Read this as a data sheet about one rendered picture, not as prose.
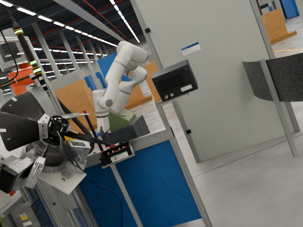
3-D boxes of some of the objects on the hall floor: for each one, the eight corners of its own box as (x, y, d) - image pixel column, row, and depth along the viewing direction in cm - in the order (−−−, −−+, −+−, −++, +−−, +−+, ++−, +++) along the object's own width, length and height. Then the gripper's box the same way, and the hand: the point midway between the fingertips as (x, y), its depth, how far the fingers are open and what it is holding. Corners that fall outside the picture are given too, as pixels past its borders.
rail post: (107, 258, 256) (67, 174, 244) (109, 254, 260) (69, 171, 248) (112, 256, 255) (71, 172, 243) (113, 253, 259) (73, 170, 247)
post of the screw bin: (154, 261, 228) (109, 164, 215) (153, 259, 231) (109, 162, 218) (157, 260, 227) (113, 162, 215) (157, 257, 230) (113, 160, 218)
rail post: (208, 233, 234) (169, 139, 222) (208, 229, 238) (169, 137, 225) (213, 232, 233) (174, 137, 221) (213, 229, 237) (175, 135, 224)
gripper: (103, 116, 188) (107, 145, 192) (111, 111, 202) (115, 138, 206) (92, 117, 190) (96, 146, 194) (100, 111, 204) (104, 138, 208)
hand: (105, 138), depth 200 cm, fingers closed
